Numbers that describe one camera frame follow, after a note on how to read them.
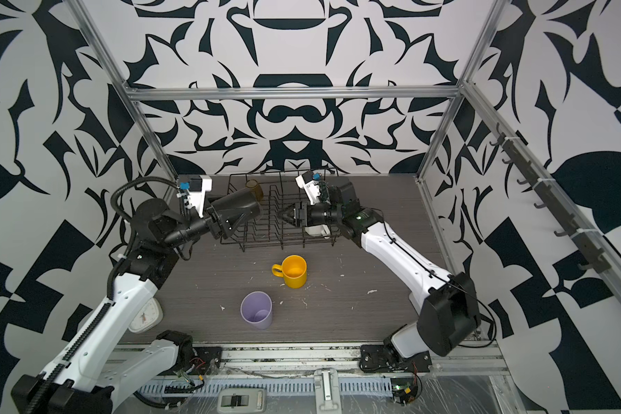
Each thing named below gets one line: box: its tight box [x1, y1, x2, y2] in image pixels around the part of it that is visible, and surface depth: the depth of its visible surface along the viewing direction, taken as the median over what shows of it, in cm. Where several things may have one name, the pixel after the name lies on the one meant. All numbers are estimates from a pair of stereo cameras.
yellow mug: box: [271, 254, 308, 289], surface depth 87 cm
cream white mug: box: [304, 224, 332, 239], surface depth 99 cm
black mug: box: [211, 188, 263, 220], surface depth 64 cm
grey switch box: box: [217, 388, 267, 414], surface depth 67 cm
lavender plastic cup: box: [239, 290, 274, 331], surface depth 76 cm
